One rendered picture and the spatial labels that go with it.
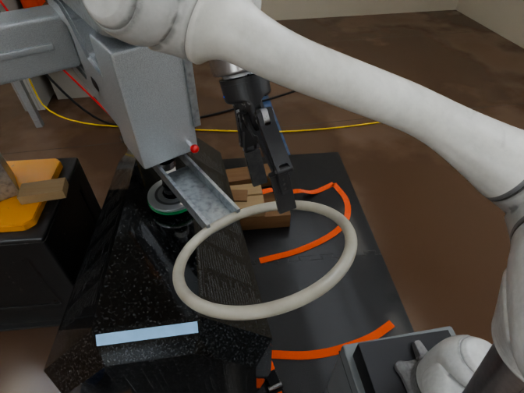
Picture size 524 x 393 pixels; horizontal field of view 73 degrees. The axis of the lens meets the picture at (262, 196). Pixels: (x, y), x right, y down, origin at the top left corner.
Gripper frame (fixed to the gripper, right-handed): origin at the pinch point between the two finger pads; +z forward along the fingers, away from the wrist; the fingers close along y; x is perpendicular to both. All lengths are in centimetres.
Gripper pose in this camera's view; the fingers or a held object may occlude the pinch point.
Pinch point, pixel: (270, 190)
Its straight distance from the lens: 62.9
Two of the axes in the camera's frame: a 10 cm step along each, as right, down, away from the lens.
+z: 2.3, 8.8, 4.2
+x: -9.2, 3.4, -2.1
